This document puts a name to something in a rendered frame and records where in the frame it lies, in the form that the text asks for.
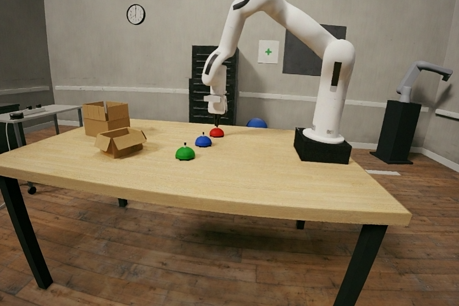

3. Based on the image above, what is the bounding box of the blue dome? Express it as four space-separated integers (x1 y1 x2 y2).
195 132 212 147

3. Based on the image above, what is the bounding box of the red bell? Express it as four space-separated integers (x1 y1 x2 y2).
210 126 224 138

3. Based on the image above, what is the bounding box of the green bell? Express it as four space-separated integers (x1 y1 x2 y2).
175 143 195 161

